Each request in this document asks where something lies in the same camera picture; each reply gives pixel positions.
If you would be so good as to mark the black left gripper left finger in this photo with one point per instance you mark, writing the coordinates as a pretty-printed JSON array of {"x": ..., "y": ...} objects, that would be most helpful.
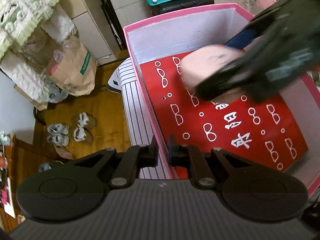
[{"x": 72, "y": 190}]

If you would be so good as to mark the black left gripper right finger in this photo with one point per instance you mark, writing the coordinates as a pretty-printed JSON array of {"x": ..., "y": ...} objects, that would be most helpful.
[{"x": 249, "y": 189}]

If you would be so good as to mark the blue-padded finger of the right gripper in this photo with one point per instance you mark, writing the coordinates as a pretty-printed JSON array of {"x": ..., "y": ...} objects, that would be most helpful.
[{"x": 242, "y": 39}]

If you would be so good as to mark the pink rounded square case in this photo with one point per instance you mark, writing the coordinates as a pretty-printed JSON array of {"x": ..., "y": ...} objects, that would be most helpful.
[{"x": 202, "y": 63}]

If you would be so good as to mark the pink cardboard storage box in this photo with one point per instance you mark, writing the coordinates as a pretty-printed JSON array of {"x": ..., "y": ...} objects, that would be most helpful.
[{"x": 190, "y": 29}]

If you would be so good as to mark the grey white sneaker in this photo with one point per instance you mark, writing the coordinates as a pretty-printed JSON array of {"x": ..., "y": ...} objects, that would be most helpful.
[
  {"x": 58, "y": 129},
  {"x": 58, "y": 139}
]

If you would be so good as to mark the brown white shoe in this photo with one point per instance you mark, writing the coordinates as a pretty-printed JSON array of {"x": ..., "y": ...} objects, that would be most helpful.
[
  {"x": 82, "y": 135},
  {"x": 84, "y": 120}
]

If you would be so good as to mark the black suitcase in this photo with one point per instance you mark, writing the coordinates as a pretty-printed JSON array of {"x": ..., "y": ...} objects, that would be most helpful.
[{"x": 175, "y": 5}]

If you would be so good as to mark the red patterned cloth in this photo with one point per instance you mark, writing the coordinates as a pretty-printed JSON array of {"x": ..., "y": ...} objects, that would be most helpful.
[{"x": 266, "y": 133}]

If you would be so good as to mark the brown paper bag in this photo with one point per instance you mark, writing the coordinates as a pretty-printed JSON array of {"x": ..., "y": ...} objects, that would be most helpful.
[{"x": 73, "y": 68}]

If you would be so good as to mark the striped white tablecloth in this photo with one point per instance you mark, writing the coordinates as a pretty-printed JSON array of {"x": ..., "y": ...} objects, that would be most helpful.
[{"x": 124, "y": 81}]

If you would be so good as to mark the beige wardrobe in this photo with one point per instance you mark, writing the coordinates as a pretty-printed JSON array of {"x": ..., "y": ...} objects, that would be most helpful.
[{"x": 100, "y": 23}]

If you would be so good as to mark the white green knit cardigan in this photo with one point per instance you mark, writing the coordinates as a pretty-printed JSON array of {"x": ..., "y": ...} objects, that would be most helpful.
[{"x": 26, "y": 26}]

